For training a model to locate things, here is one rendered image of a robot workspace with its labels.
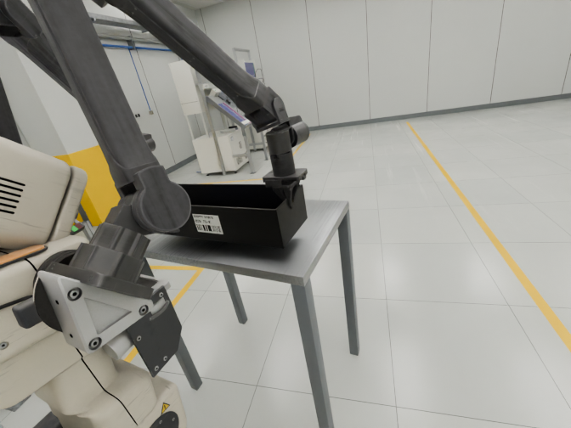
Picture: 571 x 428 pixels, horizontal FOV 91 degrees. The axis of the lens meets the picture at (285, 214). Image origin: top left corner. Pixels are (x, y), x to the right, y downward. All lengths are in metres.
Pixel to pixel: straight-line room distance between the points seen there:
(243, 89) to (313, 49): 6.60
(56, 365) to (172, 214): 0.33
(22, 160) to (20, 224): 0.09
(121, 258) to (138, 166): 0.13
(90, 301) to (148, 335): 0.24
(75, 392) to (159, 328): 0.16
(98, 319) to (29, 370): 0.19
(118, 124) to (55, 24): 0.13
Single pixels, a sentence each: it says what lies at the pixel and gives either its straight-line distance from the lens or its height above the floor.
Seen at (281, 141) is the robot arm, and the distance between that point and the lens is 0.68.
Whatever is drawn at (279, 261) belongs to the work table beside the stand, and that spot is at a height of 0.80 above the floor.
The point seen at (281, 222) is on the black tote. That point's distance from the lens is 0.71.
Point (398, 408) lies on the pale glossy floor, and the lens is 1.43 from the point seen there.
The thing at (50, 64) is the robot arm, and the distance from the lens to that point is 0.89.
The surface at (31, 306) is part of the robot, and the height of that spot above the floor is 1.04.
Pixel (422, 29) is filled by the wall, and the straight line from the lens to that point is 7.22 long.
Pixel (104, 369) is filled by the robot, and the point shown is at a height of 0.79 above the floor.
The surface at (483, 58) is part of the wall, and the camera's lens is 7.47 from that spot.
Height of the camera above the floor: 1.23
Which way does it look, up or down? 25 degrees down
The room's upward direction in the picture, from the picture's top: 10 degrees counter-clockwise
